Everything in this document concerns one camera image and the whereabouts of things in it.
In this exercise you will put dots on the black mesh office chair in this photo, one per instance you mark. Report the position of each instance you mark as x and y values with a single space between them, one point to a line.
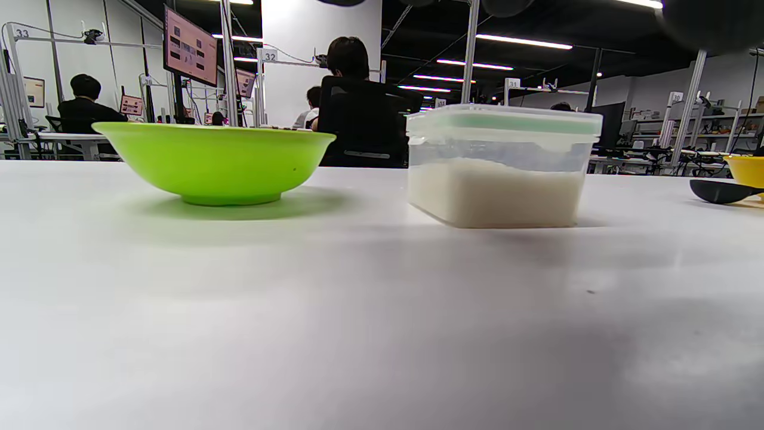
364 119

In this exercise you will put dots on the person's left hand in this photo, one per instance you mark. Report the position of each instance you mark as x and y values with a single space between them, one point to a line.
716 24

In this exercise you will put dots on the framed wall screen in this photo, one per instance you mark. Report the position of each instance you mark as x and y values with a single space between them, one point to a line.
34 92

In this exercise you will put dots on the black desk monitor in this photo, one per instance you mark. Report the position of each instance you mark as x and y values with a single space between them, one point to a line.
607 125

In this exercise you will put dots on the clear plastic sugar container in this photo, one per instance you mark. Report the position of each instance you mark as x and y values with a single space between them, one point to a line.
495 152

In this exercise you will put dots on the large mounted monitor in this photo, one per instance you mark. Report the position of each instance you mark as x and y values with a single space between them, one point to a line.
191 48

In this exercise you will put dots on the small mounted monitor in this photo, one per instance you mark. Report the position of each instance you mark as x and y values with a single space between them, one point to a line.
246 83

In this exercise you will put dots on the clear lid with green seal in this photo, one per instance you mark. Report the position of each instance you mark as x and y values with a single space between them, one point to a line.
507 122

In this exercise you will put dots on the small pink-screen monitor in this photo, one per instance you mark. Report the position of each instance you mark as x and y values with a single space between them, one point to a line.
132 106

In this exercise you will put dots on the white sugar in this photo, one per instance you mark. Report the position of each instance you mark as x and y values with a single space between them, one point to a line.
495 194

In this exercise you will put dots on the yellow bowl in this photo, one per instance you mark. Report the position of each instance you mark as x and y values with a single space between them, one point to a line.
746 170

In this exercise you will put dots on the green bowl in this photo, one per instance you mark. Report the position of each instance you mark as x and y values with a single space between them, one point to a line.
215 161

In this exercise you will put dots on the aluminium frame post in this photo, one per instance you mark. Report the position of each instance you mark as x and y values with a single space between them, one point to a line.
230 71
470 60

